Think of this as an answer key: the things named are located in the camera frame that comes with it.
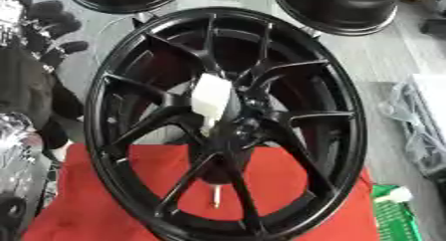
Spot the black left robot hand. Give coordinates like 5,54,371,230
0,0,91,150

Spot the black spoked wheel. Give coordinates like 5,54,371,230
82,6,369,241

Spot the thin pale metal rod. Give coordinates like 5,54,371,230
209,184,223,209

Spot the small white object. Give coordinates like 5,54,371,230
372,186,415,204

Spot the green plastic crate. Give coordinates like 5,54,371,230
369,184,424,241

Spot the clear plastic bag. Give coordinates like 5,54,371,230
377,74,446,180

